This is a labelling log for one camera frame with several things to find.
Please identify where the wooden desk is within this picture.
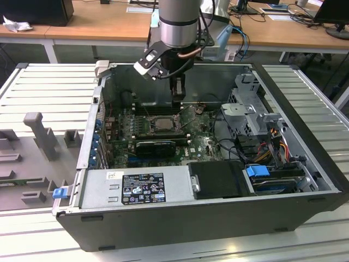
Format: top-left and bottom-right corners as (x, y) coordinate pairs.
(0, 0), (161, 65)
(201, 0), (349, 65)

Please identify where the black plastic shroud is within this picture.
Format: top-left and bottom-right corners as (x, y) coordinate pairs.
(188, 160), (248, 199)

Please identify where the grey metal drive cage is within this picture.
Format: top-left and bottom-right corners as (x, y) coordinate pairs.
(220, 72), (290, 140)

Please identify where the pale blue teach pendant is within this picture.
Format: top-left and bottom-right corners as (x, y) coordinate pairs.
(216, 24), (241, 62)

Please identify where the grey case latch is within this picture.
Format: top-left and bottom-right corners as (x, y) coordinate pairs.
(94, 60), (111, 80)

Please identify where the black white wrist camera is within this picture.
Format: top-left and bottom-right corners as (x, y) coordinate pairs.
(133, 40), (169, 81)

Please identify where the grey power supply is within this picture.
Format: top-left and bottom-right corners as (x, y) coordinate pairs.
(79, 166), (201, 211)

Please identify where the black monitor stand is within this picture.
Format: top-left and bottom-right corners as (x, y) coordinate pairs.
(230, 0), (259, 15)

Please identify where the blue expansion slot retainer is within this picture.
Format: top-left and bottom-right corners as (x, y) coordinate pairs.
(91, 116), (102, 168)

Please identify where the thick black cable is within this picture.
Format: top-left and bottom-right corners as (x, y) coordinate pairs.
(212, 109), (246, 164)

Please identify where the CPU with silver top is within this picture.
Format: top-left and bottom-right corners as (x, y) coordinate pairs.
(154, 118), (176, 129)

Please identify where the hard disk in blue carrier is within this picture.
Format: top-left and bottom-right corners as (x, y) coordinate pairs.
(244, 163), (304, 197)

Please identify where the CPU socket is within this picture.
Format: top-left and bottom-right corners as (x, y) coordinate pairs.
(147, 114), (185, 135)

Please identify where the black graphics card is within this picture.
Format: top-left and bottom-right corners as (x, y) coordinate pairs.
(135, 140), (177, 158)

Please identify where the green motherboard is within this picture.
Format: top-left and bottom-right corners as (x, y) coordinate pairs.
(109, 105), (238, 169)

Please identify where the metal wire locking lever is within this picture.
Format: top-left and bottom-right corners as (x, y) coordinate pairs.
(177, 105), (193, 132)
(143, 106), (155, 126)

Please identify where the green RAM stick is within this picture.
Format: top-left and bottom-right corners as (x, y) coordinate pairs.
(0, 178), (22, 189)

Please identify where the black computer tower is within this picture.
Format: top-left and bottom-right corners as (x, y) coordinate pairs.
(0, 0), (75, 27)

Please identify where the black RAM slot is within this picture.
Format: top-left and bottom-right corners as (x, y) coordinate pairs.
(133, 132), (189, 137)
(133, 104), (175, 110)
(133, 135), (191, 141)

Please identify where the black monitor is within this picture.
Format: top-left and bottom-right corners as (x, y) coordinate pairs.
(312, 0), (349, 41)

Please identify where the yellow red wire bundle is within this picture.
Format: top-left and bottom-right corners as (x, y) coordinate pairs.
(256, 128), (290, 165)

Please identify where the blue cable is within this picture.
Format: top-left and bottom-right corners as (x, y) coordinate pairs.
(231, 26), (249, 60)

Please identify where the crumpled white paper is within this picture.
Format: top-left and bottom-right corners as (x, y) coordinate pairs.
(2, 15), (34, 33)

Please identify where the metal socket cover frame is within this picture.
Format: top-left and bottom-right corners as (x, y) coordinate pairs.
(170, 108), (185, 132)

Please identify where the grey parts rack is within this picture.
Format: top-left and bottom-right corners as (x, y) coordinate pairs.
(0, 111), (85, 211)

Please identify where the black PC case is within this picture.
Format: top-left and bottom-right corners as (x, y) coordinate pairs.
(51, 61), (346, 252)

